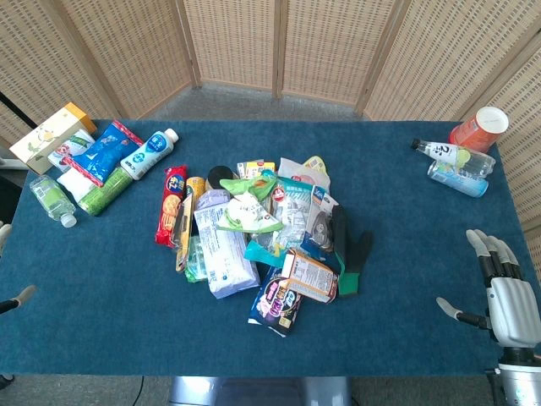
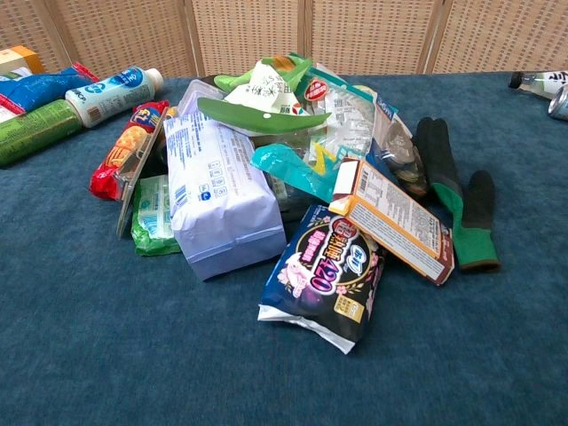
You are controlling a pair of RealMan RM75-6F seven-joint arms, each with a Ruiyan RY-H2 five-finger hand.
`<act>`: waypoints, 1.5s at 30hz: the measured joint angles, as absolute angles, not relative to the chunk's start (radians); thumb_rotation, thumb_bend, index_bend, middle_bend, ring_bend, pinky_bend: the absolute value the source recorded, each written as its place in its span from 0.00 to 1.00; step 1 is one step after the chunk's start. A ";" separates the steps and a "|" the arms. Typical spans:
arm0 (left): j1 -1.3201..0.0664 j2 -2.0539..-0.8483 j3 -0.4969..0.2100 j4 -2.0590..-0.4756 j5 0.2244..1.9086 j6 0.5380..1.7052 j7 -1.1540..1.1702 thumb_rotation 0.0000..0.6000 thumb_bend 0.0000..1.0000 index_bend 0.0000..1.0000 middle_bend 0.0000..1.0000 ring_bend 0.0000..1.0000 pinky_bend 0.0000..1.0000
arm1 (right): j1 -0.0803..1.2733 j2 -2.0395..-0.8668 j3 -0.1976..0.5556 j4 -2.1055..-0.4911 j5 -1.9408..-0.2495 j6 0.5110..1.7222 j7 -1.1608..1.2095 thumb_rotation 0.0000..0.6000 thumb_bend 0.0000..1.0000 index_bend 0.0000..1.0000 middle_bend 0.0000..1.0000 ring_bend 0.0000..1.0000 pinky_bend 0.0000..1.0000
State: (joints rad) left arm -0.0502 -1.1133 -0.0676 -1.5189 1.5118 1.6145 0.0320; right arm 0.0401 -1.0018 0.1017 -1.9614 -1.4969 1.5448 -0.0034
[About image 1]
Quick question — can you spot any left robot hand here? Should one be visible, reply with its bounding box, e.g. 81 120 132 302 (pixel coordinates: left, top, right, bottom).
0 222 38 315

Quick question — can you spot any blue carded mouse pack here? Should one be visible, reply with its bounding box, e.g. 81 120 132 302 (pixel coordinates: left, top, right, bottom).
304 185 340 251

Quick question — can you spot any orange edged blister pack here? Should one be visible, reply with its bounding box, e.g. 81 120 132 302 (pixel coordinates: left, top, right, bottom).
174 195 199 274

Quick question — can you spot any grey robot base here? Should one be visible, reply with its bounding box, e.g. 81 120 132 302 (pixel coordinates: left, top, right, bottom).
168 375 352 406

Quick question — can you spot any light blue drink can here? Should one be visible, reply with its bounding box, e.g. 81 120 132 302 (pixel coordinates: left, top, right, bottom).
427 160 490 199

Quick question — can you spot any crumpled green bag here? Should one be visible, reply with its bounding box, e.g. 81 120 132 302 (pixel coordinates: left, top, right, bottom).
219 170 279 202

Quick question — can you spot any woven rattan folding screen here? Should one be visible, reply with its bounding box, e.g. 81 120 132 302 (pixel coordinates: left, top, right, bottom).
0 0 541 280

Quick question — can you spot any green card piece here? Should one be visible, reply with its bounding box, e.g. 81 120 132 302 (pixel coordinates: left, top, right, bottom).
336 269 363 298

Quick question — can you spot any plain white tissue packet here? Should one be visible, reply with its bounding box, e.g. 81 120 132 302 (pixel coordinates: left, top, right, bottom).
56 168 96 202

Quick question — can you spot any clear bottle green label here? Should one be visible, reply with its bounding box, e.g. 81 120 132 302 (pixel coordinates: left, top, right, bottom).
29 174 79 228

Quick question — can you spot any green transparent candy packet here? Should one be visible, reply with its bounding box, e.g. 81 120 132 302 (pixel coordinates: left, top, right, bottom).
183 235 210 284

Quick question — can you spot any white wet wipes pack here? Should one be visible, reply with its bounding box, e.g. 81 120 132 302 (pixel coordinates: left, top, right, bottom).
193 202 261 300

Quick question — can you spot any black round lidded container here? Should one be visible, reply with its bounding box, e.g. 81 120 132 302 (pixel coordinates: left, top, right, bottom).
206 165 242 192

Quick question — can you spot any white snack pack red fruit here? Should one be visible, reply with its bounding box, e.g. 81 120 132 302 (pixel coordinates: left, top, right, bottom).
47 129 96 173

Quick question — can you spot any green cylinder pack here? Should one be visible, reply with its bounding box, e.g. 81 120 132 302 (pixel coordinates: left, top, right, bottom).
77 166 134 217

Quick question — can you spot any white and orange tissue box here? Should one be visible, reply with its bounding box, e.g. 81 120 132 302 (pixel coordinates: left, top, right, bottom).
8 101 98 176

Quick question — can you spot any red cracker pack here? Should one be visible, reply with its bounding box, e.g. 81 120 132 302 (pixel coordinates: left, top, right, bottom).
154 164 189 249

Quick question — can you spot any green white pouch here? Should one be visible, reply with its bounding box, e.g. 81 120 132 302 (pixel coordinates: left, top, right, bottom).
216 191 284 234

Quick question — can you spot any orange paper cup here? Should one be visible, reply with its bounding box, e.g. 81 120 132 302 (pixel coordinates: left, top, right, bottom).
448 106 511 154

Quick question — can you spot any black work glove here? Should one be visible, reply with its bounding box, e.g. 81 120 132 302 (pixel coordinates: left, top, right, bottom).
331 204 375 272

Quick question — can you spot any yellow cylindrical can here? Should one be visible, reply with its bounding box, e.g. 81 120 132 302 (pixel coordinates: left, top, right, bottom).
185 176 207 202

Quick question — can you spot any yellow and red small box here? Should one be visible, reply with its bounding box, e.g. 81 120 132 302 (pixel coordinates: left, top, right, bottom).
236 159 277 180

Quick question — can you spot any lavender soft pack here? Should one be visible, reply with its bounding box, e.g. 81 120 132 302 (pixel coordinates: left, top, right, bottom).
195 189 232 213

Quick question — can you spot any blue snack bag red edge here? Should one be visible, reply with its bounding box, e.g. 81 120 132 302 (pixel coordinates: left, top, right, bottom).
62 119 146 188

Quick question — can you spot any teal plastic snack packet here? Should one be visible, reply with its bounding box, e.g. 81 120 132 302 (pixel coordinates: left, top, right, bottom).
243 239 287 268

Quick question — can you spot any clear bottle black cap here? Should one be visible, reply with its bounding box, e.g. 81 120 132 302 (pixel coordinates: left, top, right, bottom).
411 137 497 177

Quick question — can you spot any blue table cloth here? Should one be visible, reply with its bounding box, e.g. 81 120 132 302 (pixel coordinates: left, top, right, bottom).
0 118 541 378

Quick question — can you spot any orange and white carton box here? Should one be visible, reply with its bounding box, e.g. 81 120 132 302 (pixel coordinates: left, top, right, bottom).
280 248 340 304

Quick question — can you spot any white bag yellow print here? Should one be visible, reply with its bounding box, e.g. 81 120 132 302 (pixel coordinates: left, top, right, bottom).
276 155 332 188

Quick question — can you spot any dark purple snack bag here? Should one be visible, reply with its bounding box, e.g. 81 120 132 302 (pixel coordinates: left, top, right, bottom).
247 273 304 337

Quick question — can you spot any white milk bottle blue label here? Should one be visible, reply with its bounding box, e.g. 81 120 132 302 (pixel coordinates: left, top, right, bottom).
119 128 180 182

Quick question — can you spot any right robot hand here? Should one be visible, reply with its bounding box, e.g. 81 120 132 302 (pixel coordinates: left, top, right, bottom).
436 228 541 349

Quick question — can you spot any clear plastic wrapper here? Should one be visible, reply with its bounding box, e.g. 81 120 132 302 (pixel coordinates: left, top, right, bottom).
252 222 306 255

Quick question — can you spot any blue and white blister pack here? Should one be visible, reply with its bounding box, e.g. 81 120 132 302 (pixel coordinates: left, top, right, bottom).
270 177 317 239

